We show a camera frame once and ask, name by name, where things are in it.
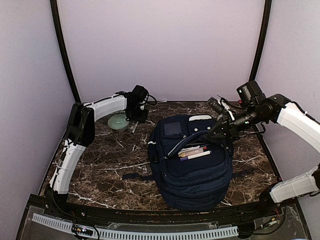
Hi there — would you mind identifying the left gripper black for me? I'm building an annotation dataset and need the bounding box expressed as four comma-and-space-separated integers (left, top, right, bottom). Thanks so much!
126, 105, 149, 123

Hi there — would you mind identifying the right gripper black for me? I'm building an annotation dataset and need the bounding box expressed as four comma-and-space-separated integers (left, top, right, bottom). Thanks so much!
206, 104, 267, 141

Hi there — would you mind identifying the black capped marker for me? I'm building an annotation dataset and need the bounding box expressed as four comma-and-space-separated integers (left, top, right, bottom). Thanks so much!
131, 121, 139, 135

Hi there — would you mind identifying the purple capped white marker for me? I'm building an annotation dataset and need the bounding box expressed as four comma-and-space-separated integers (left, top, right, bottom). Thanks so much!
180, 150, 212, 161

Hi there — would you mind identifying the peach highlighter marker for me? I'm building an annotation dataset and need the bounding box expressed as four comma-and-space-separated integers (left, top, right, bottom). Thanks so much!
178, 146, 207, 158

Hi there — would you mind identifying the navy blue student backpack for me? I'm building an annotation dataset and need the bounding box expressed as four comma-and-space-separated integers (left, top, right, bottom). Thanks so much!
122, 114, 253, 211

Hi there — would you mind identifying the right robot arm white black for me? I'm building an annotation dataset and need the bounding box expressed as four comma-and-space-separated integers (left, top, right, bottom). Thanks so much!
207, 91, 320, 218

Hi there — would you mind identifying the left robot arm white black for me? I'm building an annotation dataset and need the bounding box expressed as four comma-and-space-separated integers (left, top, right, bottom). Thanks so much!
48, 92, 149, 195

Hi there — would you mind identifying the pale green bowl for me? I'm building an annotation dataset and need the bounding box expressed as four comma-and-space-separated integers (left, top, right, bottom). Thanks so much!
107, 114, 129, 132

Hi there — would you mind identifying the small circuit board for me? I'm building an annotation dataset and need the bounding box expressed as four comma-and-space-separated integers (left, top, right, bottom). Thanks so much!
71, 224, 93, 237

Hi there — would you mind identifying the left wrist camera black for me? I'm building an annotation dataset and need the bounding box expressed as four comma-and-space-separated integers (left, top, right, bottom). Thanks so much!
131, 85, 149, 103

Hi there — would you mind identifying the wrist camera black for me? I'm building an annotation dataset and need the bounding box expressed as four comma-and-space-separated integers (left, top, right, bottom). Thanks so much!
131, 85, 149, 103
236, 81, 266, 108

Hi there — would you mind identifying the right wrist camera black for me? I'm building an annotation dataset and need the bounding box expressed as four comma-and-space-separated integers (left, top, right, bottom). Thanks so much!
236, 81, 266, 108

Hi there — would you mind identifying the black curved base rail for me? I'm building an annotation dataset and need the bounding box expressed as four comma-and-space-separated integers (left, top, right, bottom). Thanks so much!
27, 194, 293, 225

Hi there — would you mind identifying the right black frame post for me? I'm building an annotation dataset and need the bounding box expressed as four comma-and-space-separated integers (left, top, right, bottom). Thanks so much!
248, 0, 272, 82

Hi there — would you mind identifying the black frame post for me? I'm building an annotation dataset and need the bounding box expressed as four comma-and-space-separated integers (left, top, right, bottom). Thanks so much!
49, 0, 82, 103
248, 0, 272, 82

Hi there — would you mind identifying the left black frame post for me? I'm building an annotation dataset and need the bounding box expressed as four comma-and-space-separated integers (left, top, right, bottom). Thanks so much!
49, 0, 82, 103

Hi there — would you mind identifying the grey slotted cable duct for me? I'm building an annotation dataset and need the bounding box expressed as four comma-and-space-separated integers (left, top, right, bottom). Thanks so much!
31, 213, 239, 240

